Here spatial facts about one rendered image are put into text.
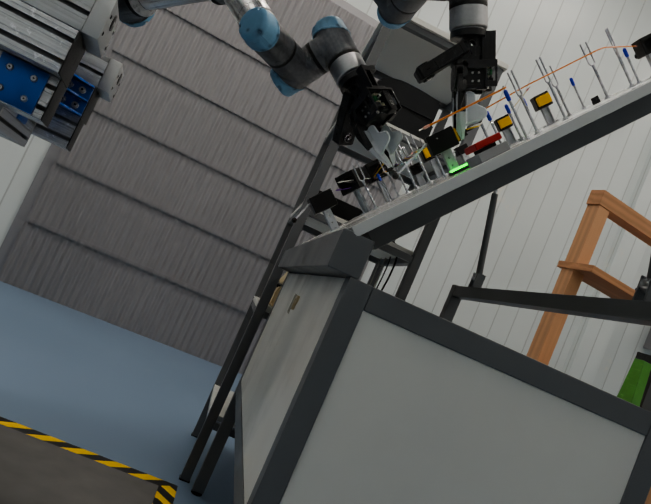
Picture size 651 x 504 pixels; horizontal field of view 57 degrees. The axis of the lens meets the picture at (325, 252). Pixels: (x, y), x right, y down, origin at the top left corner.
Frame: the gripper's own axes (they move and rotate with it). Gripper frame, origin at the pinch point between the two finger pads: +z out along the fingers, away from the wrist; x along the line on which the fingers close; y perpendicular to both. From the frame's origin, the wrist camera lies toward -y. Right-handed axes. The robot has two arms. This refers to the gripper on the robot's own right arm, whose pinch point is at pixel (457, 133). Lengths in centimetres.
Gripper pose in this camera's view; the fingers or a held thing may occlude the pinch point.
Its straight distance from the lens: 127.6
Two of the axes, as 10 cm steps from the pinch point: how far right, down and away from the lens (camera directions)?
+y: 10.0, -0.1, -0.7
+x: 0.7, -0.8, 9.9
